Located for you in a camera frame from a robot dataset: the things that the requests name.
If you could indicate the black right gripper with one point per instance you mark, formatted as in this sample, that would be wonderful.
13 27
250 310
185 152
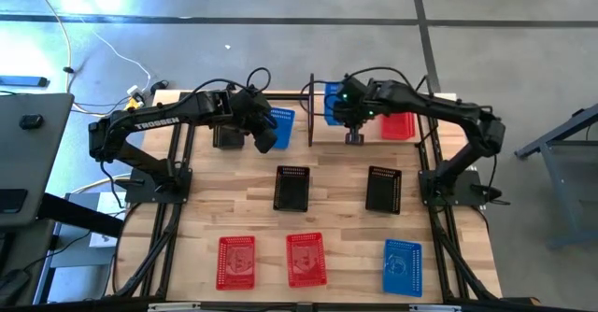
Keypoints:
355 102

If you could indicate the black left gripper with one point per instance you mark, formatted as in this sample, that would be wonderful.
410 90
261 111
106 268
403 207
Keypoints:
250 109

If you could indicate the blue plastic basket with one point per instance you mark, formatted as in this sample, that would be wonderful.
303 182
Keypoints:
331 111
284 130
402 267

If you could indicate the red plastic basket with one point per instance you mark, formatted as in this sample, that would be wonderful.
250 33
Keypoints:
236 263
397 127
306 260

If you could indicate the black plastic basket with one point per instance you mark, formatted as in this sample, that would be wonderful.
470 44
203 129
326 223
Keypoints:
383 190
292 190
229 139

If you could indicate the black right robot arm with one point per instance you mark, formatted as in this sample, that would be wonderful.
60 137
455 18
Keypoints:
448 109

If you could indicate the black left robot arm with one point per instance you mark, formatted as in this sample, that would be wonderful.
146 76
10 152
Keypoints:
154 123

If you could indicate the yellow plug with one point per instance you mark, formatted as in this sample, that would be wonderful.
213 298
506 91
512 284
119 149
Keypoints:
132 104

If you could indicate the blue-grey metal table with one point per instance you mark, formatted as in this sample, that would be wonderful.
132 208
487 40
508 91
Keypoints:
574 186

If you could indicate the grey desk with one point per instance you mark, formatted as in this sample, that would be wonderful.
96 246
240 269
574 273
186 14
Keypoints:
42 162

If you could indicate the black computer mouse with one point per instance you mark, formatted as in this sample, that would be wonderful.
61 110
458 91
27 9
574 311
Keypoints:
31 121

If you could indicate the dark flat device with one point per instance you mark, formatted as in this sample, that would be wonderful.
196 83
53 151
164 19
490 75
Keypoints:
23 81

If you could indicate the black flat pad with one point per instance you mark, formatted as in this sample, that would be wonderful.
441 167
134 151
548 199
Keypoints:
11 201

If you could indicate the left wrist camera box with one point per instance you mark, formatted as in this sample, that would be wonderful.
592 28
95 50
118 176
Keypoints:
265 140

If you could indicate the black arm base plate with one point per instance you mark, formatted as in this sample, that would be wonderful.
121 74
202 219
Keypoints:
469 181
140 190

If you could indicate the black aluminium rig frame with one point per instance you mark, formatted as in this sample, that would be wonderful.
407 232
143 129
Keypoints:
458 263

